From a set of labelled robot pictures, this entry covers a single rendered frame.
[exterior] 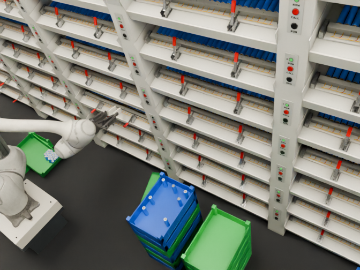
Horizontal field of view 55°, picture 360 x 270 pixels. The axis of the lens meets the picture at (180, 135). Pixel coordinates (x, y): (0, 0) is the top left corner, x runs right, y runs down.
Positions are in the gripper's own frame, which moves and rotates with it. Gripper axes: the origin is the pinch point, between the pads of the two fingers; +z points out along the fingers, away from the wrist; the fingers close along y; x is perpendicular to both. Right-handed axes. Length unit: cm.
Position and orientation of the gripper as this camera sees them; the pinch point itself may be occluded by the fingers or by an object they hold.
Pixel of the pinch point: (114, 111)
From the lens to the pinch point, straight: 198.9
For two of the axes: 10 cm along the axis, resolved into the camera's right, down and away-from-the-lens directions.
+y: 8.4, 3.0, -4.6
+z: 5.5, -5.4, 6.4
